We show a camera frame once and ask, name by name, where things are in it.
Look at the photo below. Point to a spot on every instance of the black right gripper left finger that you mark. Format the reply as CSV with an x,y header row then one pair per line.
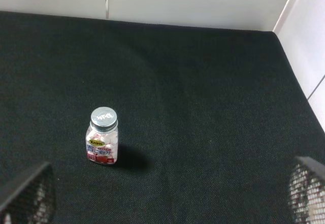
x,y
30,196

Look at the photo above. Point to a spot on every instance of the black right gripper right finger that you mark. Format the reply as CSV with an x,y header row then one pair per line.
x,y
306,191

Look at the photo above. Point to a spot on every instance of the candy bottle with silver cap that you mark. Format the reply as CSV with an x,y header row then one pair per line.
x,y
102,136

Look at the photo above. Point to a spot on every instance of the black cloth table cover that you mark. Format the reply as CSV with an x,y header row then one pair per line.
x,y
209,120

